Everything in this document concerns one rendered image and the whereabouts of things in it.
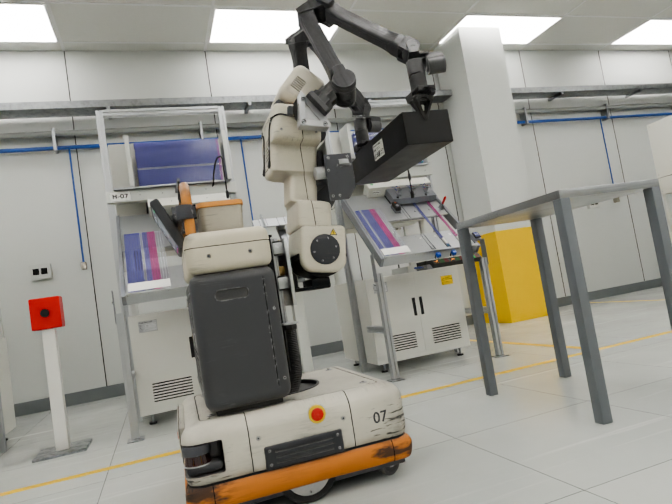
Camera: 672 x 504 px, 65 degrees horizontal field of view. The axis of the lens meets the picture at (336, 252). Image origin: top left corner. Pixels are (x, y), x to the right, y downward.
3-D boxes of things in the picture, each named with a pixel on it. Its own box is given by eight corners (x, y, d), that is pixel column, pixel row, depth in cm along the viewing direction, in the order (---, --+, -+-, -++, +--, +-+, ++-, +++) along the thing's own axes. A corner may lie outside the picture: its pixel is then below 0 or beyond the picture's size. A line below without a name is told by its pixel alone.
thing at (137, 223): (239, 243, 320) (239, 236, 317) (123, 257, 299) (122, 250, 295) (229, 212, 344) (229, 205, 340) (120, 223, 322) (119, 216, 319)
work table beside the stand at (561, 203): (604, 425, 175) (558, 189, 181) (486, 395, 242) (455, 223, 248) (703, 396, 189) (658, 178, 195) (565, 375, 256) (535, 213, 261)
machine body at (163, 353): (266, 400, 315) (250, 297, 319) (142, 428, 292) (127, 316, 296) (248, 387, 376) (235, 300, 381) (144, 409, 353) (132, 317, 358)
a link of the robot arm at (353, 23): (313, 22, 196) (311, -3, 186) (323, 13, 198) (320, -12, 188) (411, 72, 184) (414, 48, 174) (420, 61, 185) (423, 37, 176)
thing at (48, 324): (86, 450, 259) (67, 293, 265) (31, 463, 251) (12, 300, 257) (92, 440, 282) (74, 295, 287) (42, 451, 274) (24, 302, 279)
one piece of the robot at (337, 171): (319, 201, 177) (309, 138, 179) (301, 216, 204) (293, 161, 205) (364, 196, 182) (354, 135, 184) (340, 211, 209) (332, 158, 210)
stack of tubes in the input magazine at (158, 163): (224, 179, 337) (218, 138, 339) (139, 186, 320) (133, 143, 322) (222, 184, 349) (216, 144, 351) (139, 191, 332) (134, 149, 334)
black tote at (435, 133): (352, 185, 227) (348, 160, 228) (389, 181, 232) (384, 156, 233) (407, 145, 173) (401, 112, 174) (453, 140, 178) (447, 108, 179)
